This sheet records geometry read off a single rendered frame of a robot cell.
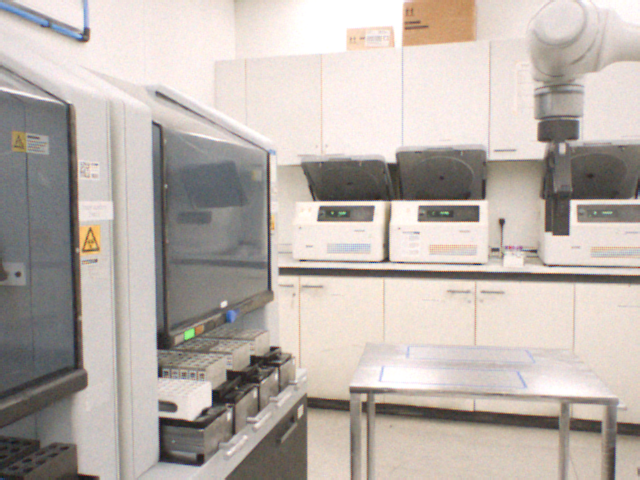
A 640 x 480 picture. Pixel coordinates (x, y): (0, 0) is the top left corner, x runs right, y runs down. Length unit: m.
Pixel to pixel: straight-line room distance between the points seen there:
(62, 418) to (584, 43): 1.00
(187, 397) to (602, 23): 1.00
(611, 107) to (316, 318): 2.07
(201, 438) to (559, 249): 2.55
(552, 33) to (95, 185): 0.76
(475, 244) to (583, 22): 2.50
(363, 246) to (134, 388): 2.47
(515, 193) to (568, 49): 3.05
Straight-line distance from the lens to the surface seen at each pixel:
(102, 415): 1.11
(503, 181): 4.04
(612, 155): 3.71
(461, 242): 3.43
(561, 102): 1.19
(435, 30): 3.90
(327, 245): 3.54
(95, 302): 1.06
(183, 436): 1.28
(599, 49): 1.06
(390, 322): 3.51
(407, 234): 3.44
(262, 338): 1.73
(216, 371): 1.46
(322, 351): 3.64
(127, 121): 1.14
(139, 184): 1.16
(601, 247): 3.48
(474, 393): 1.45
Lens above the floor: 1.25
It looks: 3 degrees down
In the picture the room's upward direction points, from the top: straight up
